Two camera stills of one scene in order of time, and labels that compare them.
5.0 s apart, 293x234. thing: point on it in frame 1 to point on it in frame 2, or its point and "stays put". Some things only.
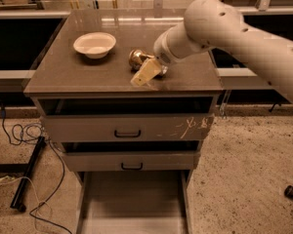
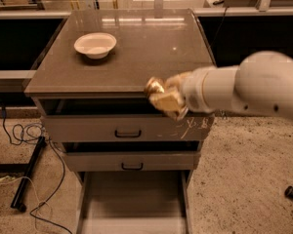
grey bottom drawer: (133, 202) stays put
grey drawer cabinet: (131, 126) stays put
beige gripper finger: (149, 68) to (174, 104)
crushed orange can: (137, 58) to (164, 97)
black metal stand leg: (19, 196) stays put
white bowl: (95, 45) stays put
